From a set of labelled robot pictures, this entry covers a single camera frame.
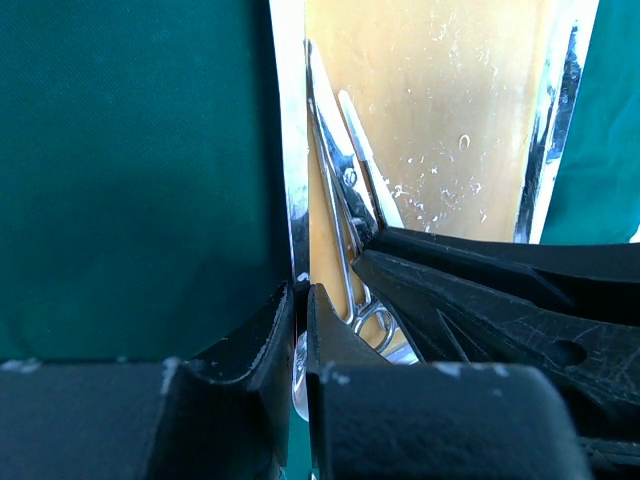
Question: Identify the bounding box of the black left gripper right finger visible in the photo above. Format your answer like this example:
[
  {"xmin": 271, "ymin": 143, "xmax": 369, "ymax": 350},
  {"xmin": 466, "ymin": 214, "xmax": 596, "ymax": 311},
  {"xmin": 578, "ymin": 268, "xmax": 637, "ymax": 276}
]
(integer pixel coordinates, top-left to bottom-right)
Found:
[{"xmin": 306, "ymin": 285, "xmax": 592, "ymax": 479}]

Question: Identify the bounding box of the steel tray with orange liner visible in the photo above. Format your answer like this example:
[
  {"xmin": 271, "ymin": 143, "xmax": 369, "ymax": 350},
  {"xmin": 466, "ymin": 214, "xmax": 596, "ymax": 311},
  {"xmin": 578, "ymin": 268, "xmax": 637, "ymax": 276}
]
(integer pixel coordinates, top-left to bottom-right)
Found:
[{"xmin": 268, "ymin": 0, "xmax": 601, "ymax": 424}]

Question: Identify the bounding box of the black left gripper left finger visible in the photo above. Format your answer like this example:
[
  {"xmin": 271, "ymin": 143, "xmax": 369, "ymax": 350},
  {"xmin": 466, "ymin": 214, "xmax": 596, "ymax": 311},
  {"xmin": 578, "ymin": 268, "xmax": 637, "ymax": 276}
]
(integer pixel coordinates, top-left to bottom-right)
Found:
[{"xmin": 1, "ymin": 283, "xmax": 294, "ymax": 479}]

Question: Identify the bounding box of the green surgical cloth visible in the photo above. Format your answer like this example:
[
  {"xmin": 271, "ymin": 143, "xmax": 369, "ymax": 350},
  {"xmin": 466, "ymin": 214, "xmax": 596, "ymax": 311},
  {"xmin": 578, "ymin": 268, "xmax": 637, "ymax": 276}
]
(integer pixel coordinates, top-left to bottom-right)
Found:
[{"xmin": 1, "ymin": 1, "xmax": 639, "ymax": 479}]

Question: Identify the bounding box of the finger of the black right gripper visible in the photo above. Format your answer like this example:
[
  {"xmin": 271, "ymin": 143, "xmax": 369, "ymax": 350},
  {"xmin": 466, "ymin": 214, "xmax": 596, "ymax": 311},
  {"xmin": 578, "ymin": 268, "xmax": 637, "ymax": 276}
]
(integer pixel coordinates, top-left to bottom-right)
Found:
[
  {"xmin": 367, "ymin": 228, "xmax": 639, "ymax": 310},
  {"xmin": 354, "ymin": 250, "xmax": 639, "ymax": 440}
]

